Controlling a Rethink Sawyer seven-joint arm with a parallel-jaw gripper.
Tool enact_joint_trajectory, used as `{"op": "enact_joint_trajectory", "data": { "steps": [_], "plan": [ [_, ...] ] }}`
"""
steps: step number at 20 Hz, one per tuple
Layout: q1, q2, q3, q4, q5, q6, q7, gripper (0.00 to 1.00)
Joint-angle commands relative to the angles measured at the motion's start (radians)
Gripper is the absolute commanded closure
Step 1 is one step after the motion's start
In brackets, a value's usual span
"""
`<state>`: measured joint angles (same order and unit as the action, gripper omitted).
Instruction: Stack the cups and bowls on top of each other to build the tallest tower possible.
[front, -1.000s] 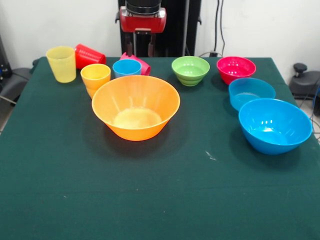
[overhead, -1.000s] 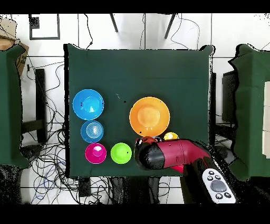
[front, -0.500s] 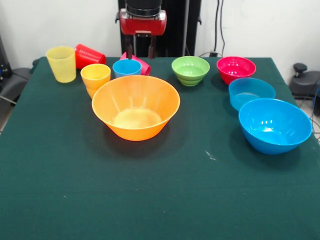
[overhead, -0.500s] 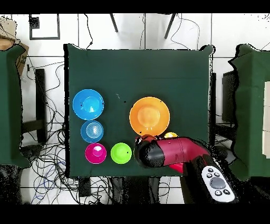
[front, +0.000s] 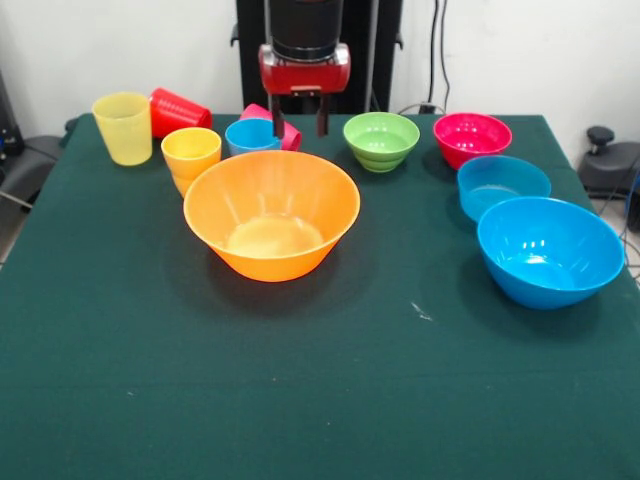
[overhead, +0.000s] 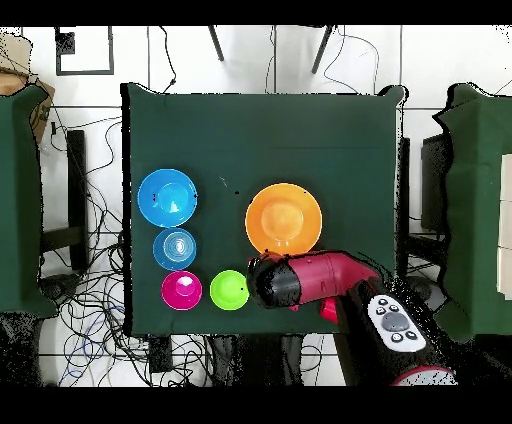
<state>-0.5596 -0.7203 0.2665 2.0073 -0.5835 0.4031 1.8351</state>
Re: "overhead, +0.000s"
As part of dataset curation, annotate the large orange bowl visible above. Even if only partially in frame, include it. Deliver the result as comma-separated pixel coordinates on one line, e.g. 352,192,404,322
244,182,324,257

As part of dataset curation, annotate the red cup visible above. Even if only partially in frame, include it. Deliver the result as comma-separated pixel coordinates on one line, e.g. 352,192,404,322
318,297,340,325

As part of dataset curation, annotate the green bowl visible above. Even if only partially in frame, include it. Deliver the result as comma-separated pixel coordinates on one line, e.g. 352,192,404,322
209,269,251,312

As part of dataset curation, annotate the pink bowl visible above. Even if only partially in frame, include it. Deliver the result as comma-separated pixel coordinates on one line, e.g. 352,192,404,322
160,270,204,312

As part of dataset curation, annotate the light blue shallow bowl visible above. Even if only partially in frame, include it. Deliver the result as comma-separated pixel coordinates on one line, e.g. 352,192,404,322
152,227,198,272

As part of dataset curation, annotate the large blue bowl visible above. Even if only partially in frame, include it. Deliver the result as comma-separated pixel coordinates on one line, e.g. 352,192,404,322
136,168,199,229

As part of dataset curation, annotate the dark green table cloth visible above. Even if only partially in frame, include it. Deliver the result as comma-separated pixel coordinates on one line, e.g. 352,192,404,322
120,82,409,337

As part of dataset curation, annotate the grey chair base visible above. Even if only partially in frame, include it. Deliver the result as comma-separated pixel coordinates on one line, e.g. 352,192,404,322
37,273,83,307

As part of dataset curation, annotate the black computer case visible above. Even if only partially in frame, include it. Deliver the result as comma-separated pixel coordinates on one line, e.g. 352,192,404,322
419,133,451,233

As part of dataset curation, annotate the green cloth side table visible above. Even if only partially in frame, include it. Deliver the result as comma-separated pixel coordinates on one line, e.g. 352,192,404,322
431,82,512,343
0,85,57,321

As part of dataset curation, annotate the cardboard box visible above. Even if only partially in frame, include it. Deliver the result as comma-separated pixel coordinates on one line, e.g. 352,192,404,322
0,33,56,145

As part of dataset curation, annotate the black metal frame bar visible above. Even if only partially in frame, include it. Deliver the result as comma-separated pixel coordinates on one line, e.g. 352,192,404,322
41,129,90,273

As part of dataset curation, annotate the black cable with plug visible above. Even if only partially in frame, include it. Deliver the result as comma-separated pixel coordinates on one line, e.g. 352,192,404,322
158,25,178,94

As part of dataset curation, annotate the camera tripod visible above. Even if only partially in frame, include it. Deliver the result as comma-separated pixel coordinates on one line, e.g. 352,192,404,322
206,24,334,76

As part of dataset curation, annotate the black square floor frame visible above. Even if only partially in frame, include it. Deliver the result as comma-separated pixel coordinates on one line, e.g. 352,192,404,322
54,26,115,76

